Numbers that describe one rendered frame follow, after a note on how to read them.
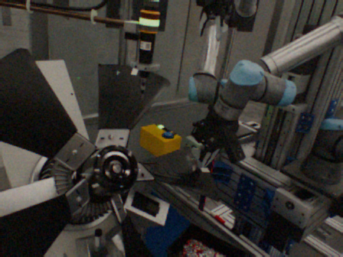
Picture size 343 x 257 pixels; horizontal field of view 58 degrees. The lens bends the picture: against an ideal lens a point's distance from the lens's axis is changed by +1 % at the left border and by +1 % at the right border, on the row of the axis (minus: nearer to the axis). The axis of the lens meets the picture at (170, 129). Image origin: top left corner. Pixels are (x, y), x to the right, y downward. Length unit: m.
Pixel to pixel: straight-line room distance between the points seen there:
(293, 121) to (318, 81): 0.19
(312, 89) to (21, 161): 1.15
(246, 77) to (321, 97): 0.71
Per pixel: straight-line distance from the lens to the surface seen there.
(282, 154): 1.50
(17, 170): 0.98
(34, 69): 0.77
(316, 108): 1.47
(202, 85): 1.47
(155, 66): 0.73
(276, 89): 0.85
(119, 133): 0.84
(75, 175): 0.83
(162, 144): 1.25
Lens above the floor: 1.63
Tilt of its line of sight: 24 degrees down
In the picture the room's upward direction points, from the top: 8 degrees clockwise
